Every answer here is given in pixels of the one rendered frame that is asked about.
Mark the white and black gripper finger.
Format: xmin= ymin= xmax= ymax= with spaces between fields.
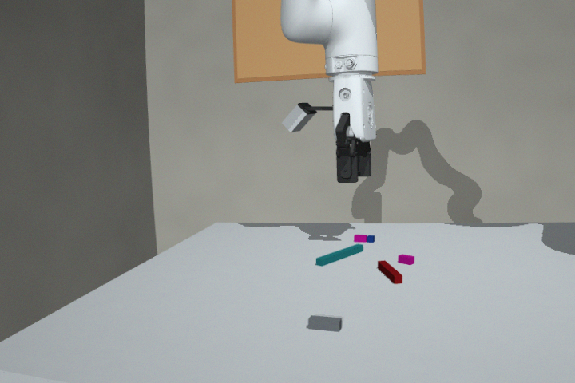
xmin=355 ymin=142 xmax=371 ymax=176
xmin=335 ymin=113 xmax=358 ymax=183

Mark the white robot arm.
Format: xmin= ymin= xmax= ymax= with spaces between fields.
xmin=280 ymin=0 xmax=379 ymax=132

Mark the dark red rectangular bar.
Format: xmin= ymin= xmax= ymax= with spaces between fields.
xmin=378 ymin=260 xmax=403 ymax=284

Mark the turquoise rod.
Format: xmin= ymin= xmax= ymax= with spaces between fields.
xmin=316 ymin=244 xmax=363 ymax=266

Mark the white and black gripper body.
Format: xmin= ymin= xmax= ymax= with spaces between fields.
xmin=329 ymin=75 xmax=376 ymax=142

